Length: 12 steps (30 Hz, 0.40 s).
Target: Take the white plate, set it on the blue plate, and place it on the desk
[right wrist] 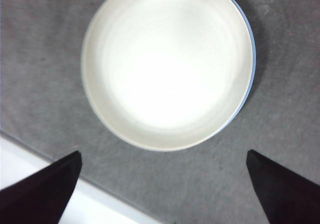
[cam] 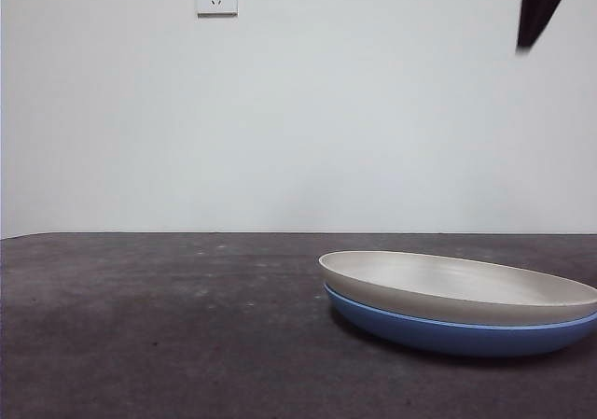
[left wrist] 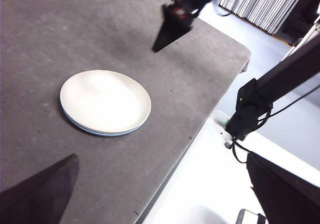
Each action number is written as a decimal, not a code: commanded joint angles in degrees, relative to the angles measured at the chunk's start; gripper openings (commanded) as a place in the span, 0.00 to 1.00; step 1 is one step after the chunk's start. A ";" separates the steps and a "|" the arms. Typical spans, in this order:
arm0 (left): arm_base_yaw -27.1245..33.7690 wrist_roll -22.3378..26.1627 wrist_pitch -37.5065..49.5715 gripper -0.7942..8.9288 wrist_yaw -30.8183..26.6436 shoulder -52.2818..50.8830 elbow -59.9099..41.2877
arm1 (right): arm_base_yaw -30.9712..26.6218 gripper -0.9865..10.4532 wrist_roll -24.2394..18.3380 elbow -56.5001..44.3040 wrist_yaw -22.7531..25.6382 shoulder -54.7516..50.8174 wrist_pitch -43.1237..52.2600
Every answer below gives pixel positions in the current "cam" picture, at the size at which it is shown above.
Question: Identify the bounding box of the white round plate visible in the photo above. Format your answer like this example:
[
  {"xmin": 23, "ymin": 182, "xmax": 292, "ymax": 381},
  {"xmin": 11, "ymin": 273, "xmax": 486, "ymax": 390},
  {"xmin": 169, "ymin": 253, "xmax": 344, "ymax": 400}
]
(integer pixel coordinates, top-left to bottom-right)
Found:
[{"xmin": 318, "ymin": 250, "xmax": 597, "ymax": 327}]

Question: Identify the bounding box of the blue round plate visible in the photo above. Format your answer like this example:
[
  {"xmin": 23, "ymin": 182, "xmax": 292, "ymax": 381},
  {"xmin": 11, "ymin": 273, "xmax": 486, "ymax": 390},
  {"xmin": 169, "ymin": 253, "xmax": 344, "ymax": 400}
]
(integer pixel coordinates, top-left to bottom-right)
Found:
[{"xmin": 323, "ymin": 282, "xmax": 597, "ymax": 358}]

